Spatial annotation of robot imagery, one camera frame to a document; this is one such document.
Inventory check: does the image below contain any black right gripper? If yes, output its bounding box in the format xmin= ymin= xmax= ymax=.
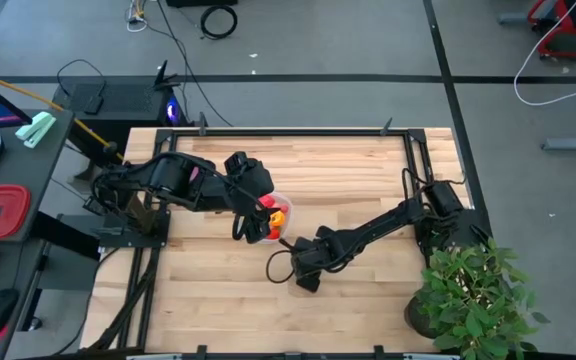
xmin=278 ymin=225 xmax=352 ymax=282

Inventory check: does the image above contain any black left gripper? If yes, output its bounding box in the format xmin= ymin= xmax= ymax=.
xmin=236 ymin=158 xmax=276 ymax=245

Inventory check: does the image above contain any clear plastic tupperware container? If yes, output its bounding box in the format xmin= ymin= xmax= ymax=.
xmin=256 ymin=190 xmax=295 ymax=245

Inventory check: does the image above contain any dark plant pot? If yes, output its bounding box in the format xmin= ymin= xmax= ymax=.
xmin=403 ymin=294 xmax=445 ymax=341

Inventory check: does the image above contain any black computer tower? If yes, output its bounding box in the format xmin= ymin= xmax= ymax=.
xmin=51 ymin=59 xmax=190 ymax=147

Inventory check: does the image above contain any green potted plant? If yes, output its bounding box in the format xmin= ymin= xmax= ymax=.
xmin=414 ymin=236 xmax=552 ymax=360

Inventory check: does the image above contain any green stapler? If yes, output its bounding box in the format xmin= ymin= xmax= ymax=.
xmin=14 ymin=110 xmax=58 ymax=150

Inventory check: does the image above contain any black desk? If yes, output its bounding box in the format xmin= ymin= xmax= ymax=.
xmin=0 ymin=107 xmax=77 ymax=360

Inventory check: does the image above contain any grey metal floor bar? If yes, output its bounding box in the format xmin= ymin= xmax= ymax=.
xmin=539 ymin=136 xmax=576 ymax=153

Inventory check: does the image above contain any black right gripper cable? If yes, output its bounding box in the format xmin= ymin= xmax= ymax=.
xmin=265 ymin=249 xmax=298 ymax=285

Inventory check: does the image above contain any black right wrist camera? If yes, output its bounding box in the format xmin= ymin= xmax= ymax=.
xmin=294 ymin=271 xmax=322 ymax=294

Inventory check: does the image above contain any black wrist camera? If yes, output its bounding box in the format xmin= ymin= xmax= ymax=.
xmin=223 ymin=150 xmax=250 ymax=176
xmin=294 ymin=271 xmax=322 ymax=294

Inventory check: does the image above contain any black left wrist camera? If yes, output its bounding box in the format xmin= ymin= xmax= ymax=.
xmin=223 ymin=150 xmax=250 ymax=176

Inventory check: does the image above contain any black aluminium table frame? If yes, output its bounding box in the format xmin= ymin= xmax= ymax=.
xmin=86 ymin=117 xmax=493 ymax=360

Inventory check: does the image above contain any loose black floor cable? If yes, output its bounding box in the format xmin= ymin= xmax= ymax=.
xmin=143 ymin=0 xmax=235 ymax=129

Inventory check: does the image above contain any coiled black cable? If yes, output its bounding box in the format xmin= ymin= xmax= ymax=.
xmin=199 ymin=4 xmax=240 ymax=41

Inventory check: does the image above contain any yellow rope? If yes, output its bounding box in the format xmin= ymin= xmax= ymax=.
xmin=0 ymin=65 xmax=125 ymax=162

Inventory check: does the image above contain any white floor cable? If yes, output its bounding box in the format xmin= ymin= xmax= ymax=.
xmin=512 ymin=0 xmax=576 ymax=108

